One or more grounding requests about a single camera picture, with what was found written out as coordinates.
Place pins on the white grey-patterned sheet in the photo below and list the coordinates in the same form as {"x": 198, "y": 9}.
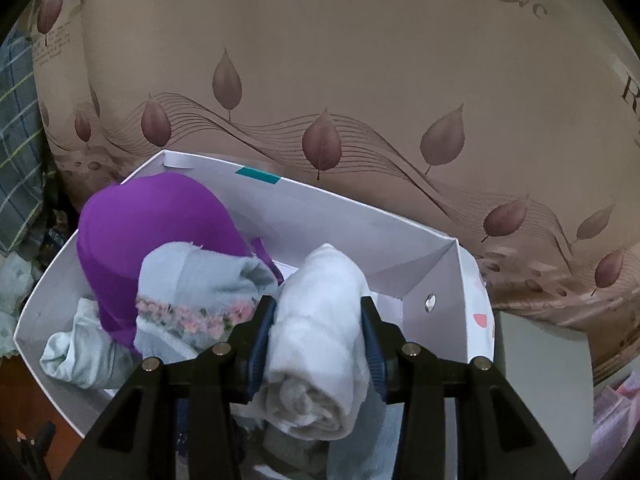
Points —
{"x": 12, "y": 300}

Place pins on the white flat board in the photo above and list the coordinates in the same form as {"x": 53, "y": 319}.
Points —
{"x": 540, "y": 370}

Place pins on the pale green garment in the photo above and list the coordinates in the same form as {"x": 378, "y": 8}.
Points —
{"x": 75, "y": 355}

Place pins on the purple bra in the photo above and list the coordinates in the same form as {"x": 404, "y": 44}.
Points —
{"x": 150, "y": 215}

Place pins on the pale blue floral underwear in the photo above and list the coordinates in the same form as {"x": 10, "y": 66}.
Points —
{"x": 190, "y": 280}

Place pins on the white garment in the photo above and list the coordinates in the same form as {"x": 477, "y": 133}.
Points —
{"x": 320, "y": 340}

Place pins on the pale blue cloth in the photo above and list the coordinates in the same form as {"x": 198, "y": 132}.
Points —
{"x": 360, "y": 440}

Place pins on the grey plaid blanket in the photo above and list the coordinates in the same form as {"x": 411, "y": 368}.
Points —
{"x": 17, "y": 150}

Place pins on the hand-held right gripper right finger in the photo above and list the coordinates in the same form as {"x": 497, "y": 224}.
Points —
{"x": 372, "y": 345}

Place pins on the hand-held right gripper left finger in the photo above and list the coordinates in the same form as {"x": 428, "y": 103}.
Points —
{"x": 262, "y": 340}

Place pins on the pink plastic bag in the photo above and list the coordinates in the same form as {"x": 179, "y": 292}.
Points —
{"x": 620, "y": 420}

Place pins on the leaf print bedding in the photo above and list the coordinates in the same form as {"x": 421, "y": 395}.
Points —
{"x": 375, "y": 70}

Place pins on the white cardboard box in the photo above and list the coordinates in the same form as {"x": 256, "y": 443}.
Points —
{"x": 350, "y": 230}

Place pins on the grey striped garment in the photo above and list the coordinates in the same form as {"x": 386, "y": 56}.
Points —
{"x": 290, "y": 452}

